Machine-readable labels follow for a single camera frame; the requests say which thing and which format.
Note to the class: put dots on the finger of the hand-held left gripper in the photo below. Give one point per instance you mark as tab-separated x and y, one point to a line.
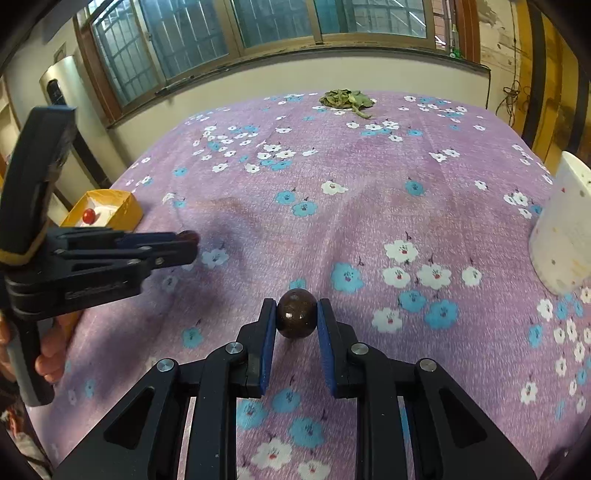
171	258
138	239

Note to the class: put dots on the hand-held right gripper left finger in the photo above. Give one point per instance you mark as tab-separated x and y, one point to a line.
267	341

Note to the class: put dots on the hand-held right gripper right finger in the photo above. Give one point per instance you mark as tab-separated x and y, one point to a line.
325	346

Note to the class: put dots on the dark brown round fruit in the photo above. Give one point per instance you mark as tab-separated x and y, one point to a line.
190	237
298	314

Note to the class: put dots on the white foam tray yellow tape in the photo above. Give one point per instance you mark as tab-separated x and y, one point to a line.
117	207

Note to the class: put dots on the red cherry tomato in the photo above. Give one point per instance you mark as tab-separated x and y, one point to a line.
89	215

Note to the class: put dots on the person's left hand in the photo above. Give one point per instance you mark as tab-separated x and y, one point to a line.
51	355

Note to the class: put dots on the standing air conditioner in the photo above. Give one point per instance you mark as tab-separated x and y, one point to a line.
64	69

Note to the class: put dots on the purple floral tablecloth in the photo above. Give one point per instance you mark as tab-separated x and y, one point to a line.
369	194

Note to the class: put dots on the wooden framed window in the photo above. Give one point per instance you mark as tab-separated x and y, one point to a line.
207	41

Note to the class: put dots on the green leaves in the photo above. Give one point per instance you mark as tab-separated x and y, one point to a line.
346	99

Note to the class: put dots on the white speckled cup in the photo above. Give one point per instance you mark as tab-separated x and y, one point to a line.
565	230

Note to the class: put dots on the yellow wooden frame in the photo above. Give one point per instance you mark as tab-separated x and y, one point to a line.
545	69

